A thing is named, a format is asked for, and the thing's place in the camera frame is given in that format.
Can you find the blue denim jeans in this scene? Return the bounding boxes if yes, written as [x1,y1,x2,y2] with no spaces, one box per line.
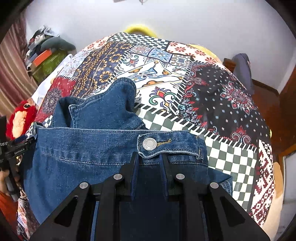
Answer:
[22,78,233,240]

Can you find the orange sleeved left forearm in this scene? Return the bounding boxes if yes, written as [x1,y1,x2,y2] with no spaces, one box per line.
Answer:
[0,192,18,233]

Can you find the person's left hand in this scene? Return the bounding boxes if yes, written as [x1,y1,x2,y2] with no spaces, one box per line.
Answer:
[1,167,21,197]

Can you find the red yellow plush toy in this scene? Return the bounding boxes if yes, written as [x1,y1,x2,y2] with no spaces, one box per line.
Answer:
[6,100,37,140]

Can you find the white light-blue cloth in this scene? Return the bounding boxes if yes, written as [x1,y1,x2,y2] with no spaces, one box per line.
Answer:
[32,54,73,107]

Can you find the striped maroon curtain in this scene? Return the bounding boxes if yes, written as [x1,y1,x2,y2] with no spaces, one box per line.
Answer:
[0,13,38,117]

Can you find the orange box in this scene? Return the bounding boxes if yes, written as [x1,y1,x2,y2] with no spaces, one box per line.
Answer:
[32,49,52,68]

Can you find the grey green cushion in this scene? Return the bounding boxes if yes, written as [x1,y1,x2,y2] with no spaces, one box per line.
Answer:
[40,37,76,52]

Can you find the patchwork patterned bedspread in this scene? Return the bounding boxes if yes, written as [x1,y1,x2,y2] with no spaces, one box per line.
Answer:
[28,33,273,229]

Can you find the dark blue bag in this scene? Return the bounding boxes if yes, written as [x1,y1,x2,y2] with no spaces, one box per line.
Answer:
[232,53,254,95]

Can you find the yellow pillow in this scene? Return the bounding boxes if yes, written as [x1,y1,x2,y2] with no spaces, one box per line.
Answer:
[124,24,158,38]

